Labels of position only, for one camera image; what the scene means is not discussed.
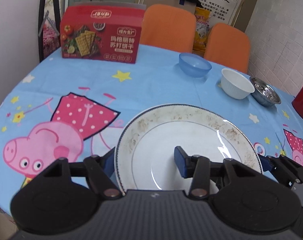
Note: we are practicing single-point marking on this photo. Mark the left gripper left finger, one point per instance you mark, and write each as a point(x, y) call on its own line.
point(98, 171)

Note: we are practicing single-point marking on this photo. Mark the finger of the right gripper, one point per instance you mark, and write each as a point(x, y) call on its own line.
point(264, 163)

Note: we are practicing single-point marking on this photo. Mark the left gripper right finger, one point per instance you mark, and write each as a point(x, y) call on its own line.
point(200, 169)

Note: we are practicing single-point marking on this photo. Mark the white gold-rimmed plate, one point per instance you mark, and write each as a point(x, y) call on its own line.
point(144, 155)

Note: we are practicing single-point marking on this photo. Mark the stainless steel bowl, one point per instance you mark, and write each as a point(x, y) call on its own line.
point(264, 94)

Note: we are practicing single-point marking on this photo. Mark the white ribbed bowl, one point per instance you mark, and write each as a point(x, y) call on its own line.
point(235, 84)

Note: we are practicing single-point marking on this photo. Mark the blue plastic bowl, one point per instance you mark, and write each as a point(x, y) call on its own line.
point(194, 65)

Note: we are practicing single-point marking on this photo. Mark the cartoon pig tablecloth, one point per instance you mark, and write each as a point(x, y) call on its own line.
point(73, 108)

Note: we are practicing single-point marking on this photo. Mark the right orange chair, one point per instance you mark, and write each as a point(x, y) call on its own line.
point(228, 47)

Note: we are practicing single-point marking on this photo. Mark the orange chair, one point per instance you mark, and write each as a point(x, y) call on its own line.
point(168, 28)
point(228, 47)

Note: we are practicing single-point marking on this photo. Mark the red cracker box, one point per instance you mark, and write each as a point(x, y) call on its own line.
point(107, 31)

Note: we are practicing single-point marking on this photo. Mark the left orange chair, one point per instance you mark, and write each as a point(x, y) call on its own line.
point(168, 28)

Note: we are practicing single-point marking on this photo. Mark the black metal rack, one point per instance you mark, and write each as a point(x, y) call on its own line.
point(49, 19)

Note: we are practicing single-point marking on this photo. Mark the yellow snack bag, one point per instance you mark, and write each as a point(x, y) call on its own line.
point(202, 30)

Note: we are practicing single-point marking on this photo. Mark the poster with chinese text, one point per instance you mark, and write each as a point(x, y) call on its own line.
point(221, 2)

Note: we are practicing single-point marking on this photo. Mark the cardboard box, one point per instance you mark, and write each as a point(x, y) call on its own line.
point(182, 4)

